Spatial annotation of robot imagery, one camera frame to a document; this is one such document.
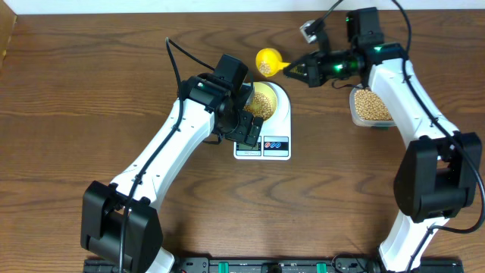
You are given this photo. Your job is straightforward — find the yellow measuring scoop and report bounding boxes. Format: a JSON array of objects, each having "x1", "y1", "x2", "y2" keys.
[{"x1": 255, "y1": 48, "x2": 289, "y2": 77}]

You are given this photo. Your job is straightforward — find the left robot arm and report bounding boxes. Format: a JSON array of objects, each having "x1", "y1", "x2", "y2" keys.
[{"x1": 80, "y1": 55, "x2": 263, "y2": 272}]

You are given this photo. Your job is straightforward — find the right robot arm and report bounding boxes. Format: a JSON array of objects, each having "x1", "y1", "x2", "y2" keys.
[{"x1": 283, "y1": 8, "x2": 484, "y2": 272}]

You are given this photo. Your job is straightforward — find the soybeans in bowl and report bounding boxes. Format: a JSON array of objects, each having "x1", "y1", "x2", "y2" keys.
[{"x1": 244, "y1": 93, "x2": 277, "y2": 121}]

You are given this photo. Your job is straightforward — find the yellow bowl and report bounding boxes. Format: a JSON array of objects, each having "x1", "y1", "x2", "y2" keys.
[{"x1": 254, "y1": 82, "x2": 277, "y2": 109}]

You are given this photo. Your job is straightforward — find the white digital kitchen scale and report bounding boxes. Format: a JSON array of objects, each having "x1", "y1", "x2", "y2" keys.
[{"x1": 233, "y1": 81, "x2": 292, "y2": 161}]

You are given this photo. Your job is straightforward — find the soybeans pile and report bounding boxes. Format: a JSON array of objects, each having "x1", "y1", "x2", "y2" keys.
[{"x1": 354, "y1": 89, "x2": 392, "y2": 121}]

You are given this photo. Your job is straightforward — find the clear plastic container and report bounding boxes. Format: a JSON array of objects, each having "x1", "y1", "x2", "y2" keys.
[{"x1": 349, "y1": 85, "x2": 396, "y2": 127}]

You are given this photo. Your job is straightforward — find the right black cable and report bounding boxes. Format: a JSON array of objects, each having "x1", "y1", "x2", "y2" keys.
[{"x1": 314, "y1": 0, "x2": 485, "y2": 273}]

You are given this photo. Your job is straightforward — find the black cable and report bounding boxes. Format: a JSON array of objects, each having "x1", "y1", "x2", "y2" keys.
[
  {"x1": 314, "y1": 0, "x2": 485, "y2": 273},
  {"x1": 117, "y1": 36, "x2": 223, "y2": 273}
]

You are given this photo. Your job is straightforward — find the left black cable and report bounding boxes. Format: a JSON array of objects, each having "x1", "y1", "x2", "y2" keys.
[{"x1": 117, "y1": 36, "x2": 223, "y2": 273}]

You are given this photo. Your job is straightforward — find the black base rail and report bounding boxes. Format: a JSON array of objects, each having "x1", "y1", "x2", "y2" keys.
[{"x1": 83, "y1": 256, "x2": 464, "y2": 273}]

